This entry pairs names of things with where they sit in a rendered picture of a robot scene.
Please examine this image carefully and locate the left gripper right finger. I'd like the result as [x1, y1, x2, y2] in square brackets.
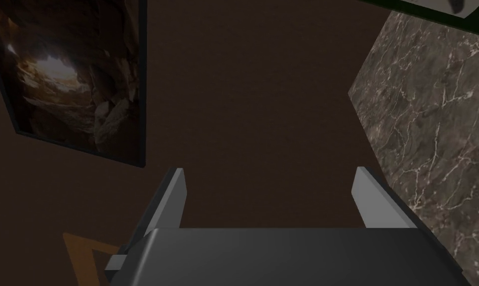
[351, 166, 435, 239]

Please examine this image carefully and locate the framed cave picture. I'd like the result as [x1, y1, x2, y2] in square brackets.
[0, 0, 148, 169]

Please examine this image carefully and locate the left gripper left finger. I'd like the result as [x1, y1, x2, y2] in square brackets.
[127, 167, 188, 252]

